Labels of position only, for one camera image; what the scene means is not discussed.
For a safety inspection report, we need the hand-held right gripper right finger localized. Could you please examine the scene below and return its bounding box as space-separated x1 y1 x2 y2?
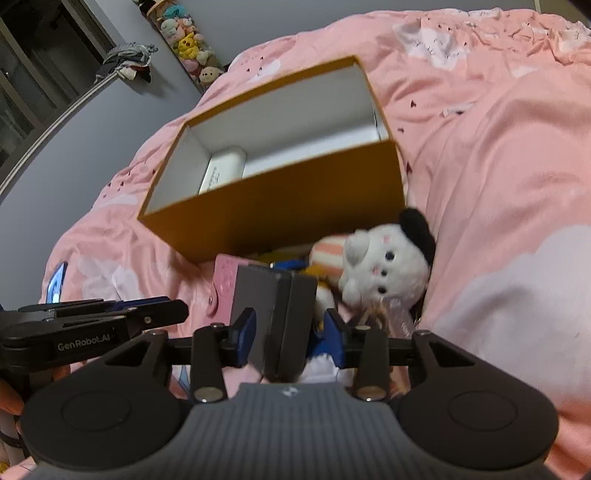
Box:
323 308 482 402

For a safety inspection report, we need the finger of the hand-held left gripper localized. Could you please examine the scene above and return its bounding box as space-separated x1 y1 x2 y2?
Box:
18 297 174 315
121 299 190 335

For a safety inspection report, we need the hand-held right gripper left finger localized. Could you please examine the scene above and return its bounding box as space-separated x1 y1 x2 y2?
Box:
95 307 257 402

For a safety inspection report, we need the small grey box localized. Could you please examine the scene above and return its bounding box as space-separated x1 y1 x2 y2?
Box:
229 265 319 382

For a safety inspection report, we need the pink snap case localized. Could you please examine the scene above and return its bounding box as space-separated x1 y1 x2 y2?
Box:
205 253 264 320

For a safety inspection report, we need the red panda plush toy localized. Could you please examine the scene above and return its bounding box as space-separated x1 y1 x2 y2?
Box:
259 249 343 380

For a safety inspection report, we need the white plush toy black beret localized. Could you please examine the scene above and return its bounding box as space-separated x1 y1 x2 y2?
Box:
308 208 437 334

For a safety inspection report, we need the orange cardboard box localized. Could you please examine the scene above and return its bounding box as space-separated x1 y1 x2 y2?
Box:
137 55 407 267

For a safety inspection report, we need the person's left hand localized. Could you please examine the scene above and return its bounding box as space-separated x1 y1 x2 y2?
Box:
0 377 27 417

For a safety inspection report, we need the clear plastic pouch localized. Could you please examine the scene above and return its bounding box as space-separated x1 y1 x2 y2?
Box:
355 295 424 339

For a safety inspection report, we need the white oblong case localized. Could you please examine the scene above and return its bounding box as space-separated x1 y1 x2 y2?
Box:
198 146 248 195

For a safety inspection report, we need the pink printed blanket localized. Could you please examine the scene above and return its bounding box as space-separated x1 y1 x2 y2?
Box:
0 7 591 480

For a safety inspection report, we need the heap of clothes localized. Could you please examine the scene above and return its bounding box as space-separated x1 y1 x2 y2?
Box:
94 41 158 84

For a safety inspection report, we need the dark glass window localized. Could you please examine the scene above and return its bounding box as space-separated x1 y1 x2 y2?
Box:
0 0 117 172

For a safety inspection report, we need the grey curved rail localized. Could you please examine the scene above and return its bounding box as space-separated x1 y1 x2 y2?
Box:
0 69 117 197

